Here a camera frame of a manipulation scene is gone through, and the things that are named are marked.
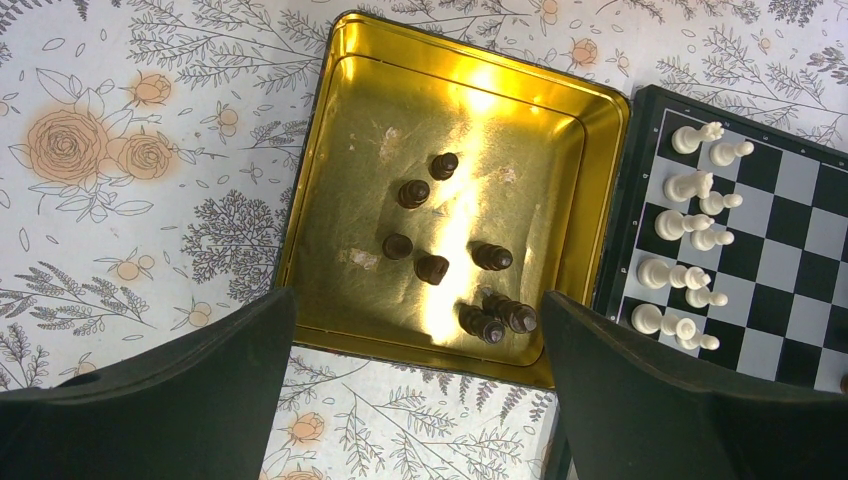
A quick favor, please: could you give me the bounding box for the gold metal tin tray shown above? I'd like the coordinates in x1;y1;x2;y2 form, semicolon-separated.
278;11;630;388

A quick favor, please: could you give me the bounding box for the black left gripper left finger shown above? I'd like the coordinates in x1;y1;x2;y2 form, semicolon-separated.
1;288;297;479

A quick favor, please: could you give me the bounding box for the row of white chess pieces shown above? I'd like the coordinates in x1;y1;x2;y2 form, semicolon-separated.
630;122;754;350

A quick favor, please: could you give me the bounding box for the floral patterned table mat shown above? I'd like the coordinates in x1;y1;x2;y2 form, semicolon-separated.
0;0;848;480

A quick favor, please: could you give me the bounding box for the brown chess piece in tin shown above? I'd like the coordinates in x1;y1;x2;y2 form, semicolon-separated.
482;293;538;334
458;304;505;345

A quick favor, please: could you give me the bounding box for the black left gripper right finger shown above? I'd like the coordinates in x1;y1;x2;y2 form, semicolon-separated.
540;291;847;479

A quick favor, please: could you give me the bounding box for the black white chess board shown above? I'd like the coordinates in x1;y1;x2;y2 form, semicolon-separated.
543;84;848;480

